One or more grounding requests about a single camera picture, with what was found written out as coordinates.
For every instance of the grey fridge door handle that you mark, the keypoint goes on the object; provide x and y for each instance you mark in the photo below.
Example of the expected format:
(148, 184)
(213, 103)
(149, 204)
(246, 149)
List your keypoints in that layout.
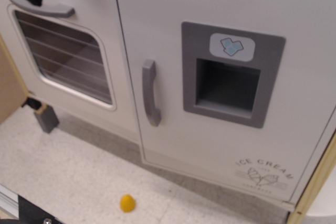
(148, 77)

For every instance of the white toy fridge door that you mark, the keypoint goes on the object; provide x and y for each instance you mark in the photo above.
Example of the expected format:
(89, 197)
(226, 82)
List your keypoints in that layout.
(274, 162)

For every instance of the white toy oven door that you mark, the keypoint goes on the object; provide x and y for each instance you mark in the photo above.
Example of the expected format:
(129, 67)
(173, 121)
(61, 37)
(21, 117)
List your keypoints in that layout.
(77, 64)

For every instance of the wooden side panel left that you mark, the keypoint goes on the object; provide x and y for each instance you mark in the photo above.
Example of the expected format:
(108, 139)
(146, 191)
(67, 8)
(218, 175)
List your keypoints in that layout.
(13, 90)

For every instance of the grey kitchen leg block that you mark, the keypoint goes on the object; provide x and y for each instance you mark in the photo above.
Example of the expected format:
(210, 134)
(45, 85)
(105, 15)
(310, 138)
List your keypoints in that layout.
(46, 118)

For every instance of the grey ice dispenser panel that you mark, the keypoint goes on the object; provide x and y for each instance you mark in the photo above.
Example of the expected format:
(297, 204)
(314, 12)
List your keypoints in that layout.
(229, 74)

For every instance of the yellow toy lemon half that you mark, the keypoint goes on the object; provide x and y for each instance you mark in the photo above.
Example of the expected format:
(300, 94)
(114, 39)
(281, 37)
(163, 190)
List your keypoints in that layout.
(127, 203)

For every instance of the grey oven door handle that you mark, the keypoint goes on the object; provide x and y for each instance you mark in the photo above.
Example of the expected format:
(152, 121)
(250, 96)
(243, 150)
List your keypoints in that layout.
(58, 10)

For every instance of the aluminium rail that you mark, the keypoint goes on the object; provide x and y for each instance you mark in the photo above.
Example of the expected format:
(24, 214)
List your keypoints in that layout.
(9, 202)

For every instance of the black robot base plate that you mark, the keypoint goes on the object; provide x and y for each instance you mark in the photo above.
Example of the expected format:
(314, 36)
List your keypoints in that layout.
(30, 213)

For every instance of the wooden frame post right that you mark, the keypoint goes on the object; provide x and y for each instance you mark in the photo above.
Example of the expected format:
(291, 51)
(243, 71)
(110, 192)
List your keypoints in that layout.
(317, 180)

